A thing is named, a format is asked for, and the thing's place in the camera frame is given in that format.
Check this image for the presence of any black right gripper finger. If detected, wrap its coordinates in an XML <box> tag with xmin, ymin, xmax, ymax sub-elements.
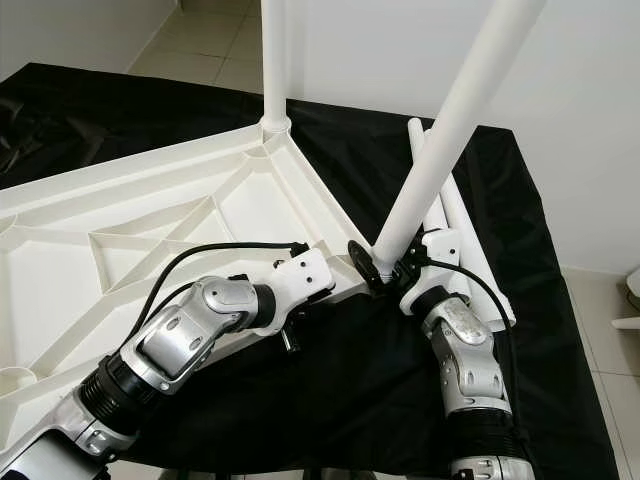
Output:
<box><xmin>347</xmin><ymin>239</ymin><xmax>390</xmax><ymax>292</ymax></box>

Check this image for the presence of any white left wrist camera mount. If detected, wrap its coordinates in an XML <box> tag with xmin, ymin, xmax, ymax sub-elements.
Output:
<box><xmin>264</xmin><ymin>246</ymin><xmax>337</xmax><ymax>327</ymax></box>

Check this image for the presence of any black tablecloth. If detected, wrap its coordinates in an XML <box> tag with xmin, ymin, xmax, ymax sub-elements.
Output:
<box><xmin>0</xmin><ymin>62</ymin><xmax>623</xmax><ymax>479</ymax></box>

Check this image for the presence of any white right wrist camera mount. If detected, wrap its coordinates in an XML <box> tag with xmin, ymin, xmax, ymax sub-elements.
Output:
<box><xmin>399</xmin><ymin>227</ymin><xmax>465</xmax><ymax>317</ymax></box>

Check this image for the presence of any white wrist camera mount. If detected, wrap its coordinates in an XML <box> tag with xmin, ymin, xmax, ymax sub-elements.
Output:
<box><xmin>399</xmin><ymin>227</ymin><xmax>465</xmax><ymax>317</ymax></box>
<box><xmin>264</xmin><ymin>246</ymin><xmax>337</xmax><ymax>327</ymax></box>

